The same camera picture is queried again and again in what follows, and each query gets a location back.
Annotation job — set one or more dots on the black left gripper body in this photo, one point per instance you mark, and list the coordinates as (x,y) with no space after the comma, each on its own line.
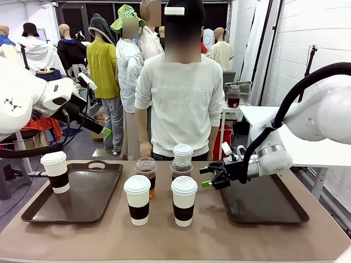
(79,109)

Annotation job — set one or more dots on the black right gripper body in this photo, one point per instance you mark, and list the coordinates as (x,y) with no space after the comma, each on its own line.
(233,170)

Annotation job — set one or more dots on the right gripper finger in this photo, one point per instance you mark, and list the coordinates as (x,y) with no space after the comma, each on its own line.
(216,182)
(215,167)

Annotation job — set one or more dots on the clear cup dome lid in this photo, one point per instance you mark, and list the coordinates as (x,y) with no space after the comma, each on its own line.
(145,167)

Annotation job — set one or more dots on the person's left forearm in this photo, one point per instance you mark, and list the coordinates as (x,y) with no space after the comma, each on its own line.
(214,142)

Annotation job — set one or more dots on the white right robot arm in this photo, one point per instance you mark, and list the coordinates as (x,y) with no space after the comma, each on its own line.
(329,109)

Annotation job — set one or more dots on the person's right forearm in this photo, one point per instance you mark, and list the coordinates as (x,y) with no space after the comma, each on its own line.
(144,126)

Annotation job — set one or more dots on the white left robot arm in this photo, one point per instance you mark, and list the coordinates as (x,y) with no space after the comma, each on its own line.
(22,93)

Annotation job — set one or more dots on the brown plastic serving tray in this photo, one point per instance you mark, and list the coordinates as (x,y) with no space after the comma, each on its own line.
(260,205)
(82,197)

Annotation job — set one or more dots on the person's right hand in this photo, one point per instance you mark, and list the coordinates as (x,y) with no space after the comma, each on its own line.
(146,149)

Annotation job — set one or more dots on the cardboard box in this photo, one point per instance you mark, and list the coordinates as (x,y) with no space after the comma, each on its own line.
(97,134)

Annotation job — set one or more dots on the red bag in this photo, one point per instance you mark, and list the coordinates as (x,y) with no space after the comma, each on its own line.
(226,137)

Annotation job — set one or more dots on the clear cup white lid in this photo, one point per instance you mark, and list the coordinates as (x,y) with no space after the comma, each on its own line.
(182,161)

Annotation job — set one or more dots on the orange cloth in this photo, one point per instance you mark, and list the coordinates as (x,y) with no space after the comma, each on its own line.
(49,126)

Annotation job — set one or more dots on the white paper cup brown sleeve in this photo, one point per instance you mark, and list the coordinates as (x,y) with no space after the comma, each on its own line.
(56,170)
(137,197)
(183,197)

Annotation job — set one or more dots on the mannequin black jacket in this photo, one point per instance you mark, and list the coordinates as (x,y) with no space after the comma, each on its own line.
(68,52)

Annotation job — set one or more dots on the mannequin white coat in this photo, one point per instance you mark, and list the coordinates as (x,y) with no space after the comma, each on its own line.
(129,76)

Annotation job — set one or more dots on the person in white sweater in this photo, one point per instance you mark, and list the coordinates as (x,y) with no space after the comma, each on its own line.
(181,109)

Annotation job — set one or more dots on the mannequin white cape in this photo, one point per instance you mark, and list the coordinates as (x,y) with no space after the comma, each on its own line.
(35,54)

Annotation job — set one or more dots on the glass jar red liquid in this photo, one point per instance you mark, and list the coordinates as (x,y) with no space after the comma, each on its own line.
(233,98)

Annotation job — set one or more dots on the steel container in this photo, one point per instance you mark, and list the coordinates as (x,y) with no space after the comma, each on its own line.
(244,86)

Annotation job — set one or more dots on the dark gray hood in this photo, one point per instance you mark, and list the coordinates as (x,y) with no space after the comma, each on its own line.
(100,26)

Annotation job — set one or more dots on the white side table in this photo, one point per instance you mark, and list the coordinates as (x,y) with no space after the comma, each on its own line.
(323,157)

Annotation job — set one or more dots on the black hat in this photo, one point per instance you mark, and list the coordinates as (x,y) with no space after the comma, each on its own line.
(30,29)

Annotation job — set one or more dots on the gray plastic stool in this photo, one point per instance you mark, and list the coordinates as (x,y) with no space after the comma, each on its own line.
(13,178)

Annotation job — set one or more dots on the tall mannequin white shirt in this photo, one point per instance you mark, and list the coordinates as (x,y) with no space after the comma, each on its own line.
(149,41)

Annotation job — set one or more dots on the mannequin blue top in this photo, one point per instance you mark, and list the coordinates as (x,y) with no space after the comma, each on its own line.
(5,38)

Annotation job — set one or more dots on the green checked bucket hat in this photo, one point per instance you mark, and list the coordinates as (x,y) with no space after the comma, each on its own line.
(124,12)

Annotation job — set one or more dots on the mannequin cream shirt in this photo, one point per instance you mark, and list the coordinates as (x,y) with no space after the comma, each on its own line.
(222,54)

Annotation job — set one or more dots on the white head-mounted device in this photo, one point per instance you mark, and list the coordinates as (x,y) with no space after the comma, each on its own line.
(174,11)

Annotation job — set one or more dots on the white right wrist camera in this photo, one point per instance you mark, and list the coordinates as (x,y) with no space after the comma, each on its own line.
(226,149)

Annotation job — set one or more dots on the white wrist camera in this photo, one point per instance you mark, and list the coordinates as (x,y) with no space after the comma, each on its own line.
(87,80)
(226,149)

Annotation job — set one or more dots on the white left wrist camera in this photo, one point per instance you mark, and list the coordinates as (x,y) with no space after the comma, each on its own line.
(87,80)

